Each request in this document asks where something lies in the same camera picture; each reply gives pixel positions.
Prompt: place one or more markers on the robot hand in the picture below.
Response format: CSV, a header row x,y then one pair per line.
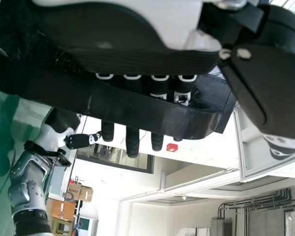
x,y
137,32
55,132

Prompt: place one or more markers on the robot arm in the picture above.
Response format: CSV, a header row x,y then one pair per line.
x,y
24,191

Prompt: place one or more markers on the brown cardboard box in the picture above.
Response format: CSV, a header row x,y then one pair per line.
x,y
86,194
74,190

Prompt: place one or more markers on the dark framed window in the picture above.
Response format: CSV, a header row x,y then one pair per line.
x,y
117,159

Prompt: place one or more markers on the orange wooden crate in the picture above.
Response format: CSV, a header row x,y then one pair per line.
x,y
63,210

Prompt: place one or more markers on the yellow wooden stool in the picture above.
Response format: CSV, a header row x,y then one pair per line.
x,y
61,226

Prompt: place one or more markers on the grey metal cabinet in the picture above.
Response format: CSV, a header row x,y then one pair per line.
x,y
221,227

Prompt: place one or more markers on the black ceiling pipes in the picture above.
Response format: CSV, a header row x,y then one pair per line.
x,y
260,204

